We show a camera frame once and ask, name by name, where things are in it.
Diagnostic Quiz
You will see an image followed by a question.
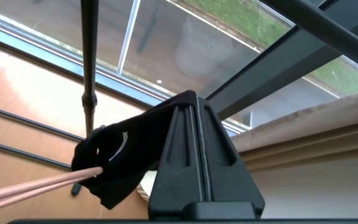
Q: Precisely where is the heap of clothes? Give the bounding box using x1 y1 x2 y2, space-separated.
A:
71 90 198 210

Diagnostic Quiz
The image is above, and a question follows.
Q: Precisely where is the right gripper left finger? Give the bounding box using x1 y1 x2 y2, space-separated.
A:
148 104 204 219

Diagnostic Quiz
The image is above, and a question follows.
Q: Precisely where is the pink clothes hanger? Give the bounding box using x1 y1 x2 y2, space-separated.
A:
0 166 104 216

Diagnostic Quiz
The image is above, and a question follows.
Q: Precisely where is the beige curtain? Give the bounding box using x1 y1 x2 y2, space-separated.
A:
230 85 358 172

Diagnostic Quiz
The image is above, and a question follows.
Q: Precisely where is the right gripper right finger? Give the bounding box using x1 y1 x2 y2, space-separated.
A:
197 96 265 219

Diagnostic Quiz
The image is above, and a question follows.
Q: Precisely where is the black clothes rack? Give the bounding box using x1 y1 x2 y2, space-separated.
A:
0 0 358 197

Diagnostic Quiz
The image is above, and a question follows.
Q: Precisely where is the white laundry basket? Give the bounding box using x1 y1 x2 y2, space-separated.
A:
136 170 158 202

